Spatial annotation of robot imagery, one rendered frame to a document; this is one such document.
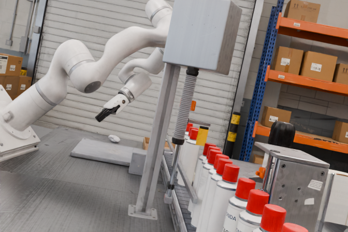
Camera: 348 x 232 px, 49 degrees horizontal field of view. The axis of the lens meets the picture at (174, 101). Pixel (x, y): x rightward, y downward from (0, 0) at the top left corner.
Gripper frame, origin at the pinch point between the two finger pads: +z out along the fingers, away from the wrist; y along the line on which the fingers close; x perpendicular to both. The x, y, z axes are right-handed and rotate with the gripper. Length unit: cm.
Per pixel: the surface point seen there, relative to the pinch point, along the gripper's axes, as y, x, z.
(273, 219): -133, 17, 24
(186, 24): -84, 34, -12
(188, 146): -62, -7, -3
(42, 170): -31.0, 9.7, 37.0
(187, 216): -86, -8, 20
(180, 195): -70, -14, 13
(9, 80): 331, -5, -24
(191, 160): -64, -12, 0
